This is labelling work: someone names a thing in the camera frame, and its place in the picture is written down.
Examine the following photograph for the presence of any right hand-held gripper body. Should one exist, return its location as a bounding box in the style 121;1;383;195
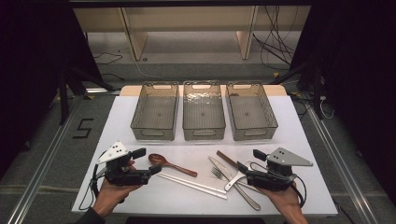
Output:
246;147;314;192

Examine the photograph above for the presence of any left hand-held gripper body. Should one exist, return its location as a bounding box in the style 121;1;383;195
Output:
95;141;153;187

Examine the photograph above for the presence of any red-brown wooden spoon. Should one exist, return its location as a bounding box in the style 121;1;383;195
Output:
148;153;199;178

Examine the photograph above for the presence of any white ceramic spoon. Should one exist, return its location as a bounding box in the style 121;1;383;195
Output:
223;160;255;192

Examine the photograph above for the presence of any white chopsticks pair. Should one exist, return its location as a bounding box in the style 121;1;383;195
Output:
217;150;239;166

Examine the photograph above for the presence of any brown chopstick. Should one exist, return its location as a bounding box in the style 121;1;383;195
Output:
216;151;238;168

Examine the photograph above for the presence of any smoky transparent plastic bin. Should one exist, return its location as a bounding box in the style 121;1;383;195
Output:
225;81;279;142
182;79;227;142
130;81;180;142

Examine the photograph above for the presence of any person's left hand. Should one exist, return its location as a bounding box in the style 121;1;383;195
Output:
92;178;143;217

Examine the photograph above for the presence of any person's right hand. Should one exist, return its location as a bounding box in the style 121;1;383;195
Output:
264;184;302;216

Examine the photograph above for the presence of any steel fork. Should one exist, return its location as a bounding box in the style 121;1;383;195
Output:
211;167;265;194

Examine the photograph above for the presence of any white table mat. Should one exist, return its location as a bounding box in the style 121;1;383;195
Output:
71;95;339;217

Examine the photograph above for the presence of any black metal stand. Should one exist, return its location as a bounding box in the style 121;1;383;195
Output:
57;62;116;125
270;59;325;120

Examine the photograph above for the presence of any black curtain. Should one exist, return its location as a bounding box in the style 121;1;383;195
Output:
289;0;396;206
0;0;104;178

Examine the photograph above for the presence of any beige wooden desk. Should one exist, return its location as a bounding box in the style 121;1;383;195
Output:
73;5;312;62

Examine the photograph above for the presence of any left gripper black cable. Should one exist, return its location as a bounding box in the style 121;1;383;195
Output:
78;150;108;212

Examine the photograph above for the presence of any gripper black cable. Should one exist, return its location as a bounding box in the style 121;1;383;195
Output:
248;161;307;209
78;150;108;212

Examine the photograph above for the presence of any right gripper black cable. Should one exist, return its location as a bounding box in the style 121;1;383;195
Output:
248;161;307;209

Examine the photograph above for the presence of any aluminium floor rail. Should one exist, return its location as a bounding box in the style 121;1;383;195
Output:
306;102;379;224
6;96;85;224

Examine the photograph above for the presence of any white floor cable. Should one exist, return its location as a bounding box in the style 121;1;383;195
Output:
118;49;163;80

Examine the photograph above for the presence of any thin black floor cable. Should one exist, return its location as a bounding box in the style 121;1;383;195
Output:
92;50;124;66

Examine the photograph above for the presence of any black floor cable bundle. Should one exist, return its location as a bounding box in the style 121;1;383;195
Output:
251;5;300;71

